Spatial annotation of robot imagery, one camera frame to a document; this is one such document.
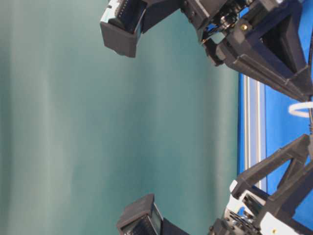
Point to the black wrist camera top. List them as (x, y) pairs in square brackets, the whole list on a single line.
[(123, 22)]

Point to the aluminium extrusion frame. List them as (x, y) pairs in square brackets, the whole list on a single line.
[(254, 122)]

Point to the black gripper near camera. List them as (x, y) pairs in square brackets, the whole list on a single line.
[(258, 38)]

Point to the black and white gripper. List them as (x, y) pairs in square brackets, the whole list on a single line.
[(251, 211)]

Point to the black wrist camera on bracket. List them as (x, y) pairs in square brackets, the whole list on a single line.
[(142, 217)]

